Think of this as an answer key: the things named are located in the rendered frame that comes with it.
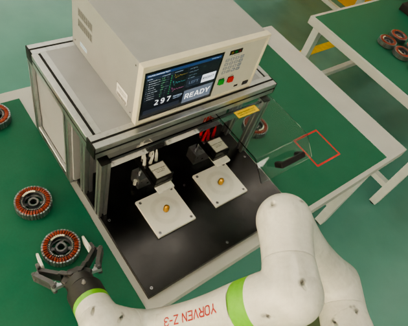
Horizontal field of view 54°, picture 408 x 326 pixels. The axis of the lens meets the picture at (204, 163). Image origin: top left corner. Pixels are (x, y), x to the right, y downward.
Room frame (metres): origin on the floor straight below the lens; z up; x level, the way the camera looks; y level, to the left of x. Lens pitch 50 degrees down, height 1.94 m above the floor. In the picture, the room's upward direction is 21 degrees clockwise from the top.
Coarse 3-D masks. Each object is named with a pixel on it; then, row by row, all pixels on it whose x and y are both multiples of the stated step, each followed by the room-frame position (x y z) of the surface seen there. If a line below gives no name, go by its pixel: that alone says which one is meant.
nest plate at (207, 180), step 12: (216, 168) 0.96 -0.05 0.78; (228, 168) 0.99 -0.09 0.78; (204, 180) 0.89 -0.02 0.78; (216, 180) 0.91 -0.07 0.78; (228, 180) 0.93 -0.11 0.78; (204, 192) 0.84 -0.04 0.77; (216, 192) 0.86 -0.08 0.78; (228, 192) 0.88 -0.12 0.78; (240, 192) 0.90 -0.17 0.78; (216, 204) 0.81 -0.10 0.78
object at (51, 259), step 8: (56, 232) 0.50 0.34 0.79; (64, 232) 0.50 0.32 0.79; (72, 232) 0.52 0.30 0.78; (48, 240) 0.46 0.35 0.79; (56, 240) 0.48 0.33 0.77; (64, 240) 0.49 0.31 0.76; (72, 240) 0.49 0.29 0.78; (48, 248) 0.44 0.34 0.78; (56, 248) 0.45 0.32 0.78; (64, 248) 0.46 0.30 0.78; (72, 248) 0.47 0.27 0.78; (80, 248) 0.49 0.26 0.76; (48, 256) 0.42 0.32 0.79; (56, 256) 0.43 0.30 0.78; (64, 256) 0.44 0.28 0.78; (72, 256) 0.44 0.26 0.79; (56, 264) 0.41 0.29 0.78; (64, 264) 0.42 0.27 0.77
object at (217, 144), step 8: (200, 136) 0.98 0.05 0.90; (200, 144) 0.95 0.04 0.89; (208, 144) 0.94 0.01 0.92; (216, 144) 0.95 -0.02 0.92; (224, 144) 0.96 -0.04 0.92; (208, 152) 0.92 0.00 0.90; (216, 152) 0.92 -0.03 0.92; (224, 152) 0.94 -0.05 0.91; (216, 160) 0.92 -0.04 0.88; (224, 160) 0.93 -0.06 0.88
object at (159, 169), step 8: (136, 160) 0.78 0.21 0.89; (160, 160) 0.79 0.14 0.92; (144, 168) 0.76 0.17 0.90; (152, 168) 0.75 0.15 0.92; (160, 168) 0.76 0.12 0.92; (168, 168) 0.78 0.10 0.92; (152, 176) 0.73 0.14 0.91; (160, 176) 0.73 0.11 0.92; (168, 176) 0.75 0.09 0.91; (152, 184) 0.72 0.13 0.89; (160, 184) 0.73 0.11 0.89; (168, 184) 0.74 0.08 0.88; (160, 192) 0.71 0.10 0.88
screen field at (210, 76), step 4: (212, 72) 0.92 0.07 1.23; (200, 76) 0.88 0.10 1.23; (204, 76) 0.89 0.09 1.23; (208, 76) 0.91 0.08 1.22; (212, 76) 0.92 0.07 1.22; (188, 80) 0.85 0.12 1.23; (192, 80) 0.86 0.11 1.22; (196, 80) 0.87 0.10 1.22; (200, 80) 0.88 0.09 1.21; (204, 80) 0.90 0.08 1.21; (188, 84) 0.85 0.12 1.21; (192, 84) 0.86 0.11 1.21
